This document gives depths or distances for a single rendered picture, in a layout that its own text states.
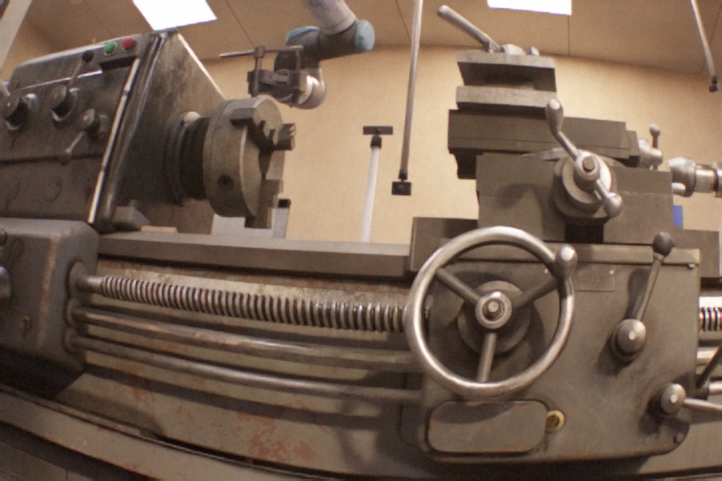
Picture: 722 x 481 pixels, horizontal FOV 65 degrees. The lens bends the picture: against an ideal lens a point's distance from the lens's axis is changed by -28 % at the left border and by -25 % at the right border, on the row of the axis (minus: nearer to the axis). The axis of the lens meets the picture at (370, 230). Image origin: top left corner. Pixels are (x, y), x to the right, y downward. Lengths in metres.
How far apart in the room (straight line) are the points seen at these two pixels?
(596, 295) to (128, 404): 0.81
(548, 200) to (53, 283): 0.81
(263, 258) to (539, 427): 0.54
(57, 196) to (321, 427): 0.72
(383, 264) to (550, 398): 0.38
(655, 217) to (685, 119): 4.14
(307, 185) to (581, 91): 2.02
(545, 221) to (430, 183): 3.78
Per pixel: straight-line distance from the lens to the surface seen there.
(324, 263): 1.12
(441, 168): 4.73
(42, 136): 1.54
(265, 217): 1.49
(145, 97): 1.43
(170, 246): 1.24
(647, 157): 1.13
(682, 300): 0.94
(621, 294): 0.92
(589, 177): 0.86
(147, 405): 1.23
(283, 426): 1.12
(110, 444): 1.06
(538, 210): 0.94
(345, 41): 1.73
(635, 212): 0.96
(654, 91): 5.14
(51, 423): 1.15
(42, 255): 1.23
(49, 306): 1.20
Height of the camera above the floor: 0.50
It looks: 19 degrees up
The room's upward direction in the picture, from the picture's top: 7 degrees clockwise
